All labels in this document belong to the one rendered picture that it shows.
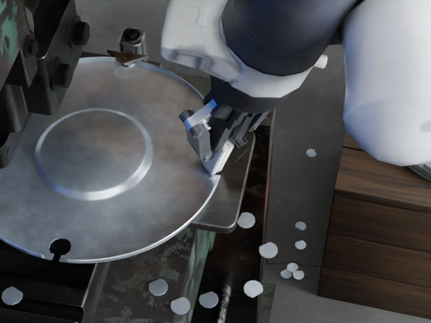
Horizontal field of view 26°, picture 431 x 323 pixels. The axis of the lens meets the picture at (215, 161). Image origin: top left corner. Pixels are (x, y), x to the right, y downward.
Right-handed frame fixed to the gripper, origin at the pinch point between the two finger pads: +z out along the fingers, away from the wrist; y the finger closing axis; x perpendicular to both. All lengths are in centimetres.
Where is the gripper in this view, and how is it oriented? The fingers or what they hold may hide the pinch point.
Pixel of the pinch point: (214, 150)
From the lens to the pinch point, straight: 99.3
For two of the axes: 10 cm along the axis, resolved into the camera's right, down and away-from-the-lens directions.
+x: -5.6, -8.0, 2.2
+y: 8.1, -4.6, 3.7
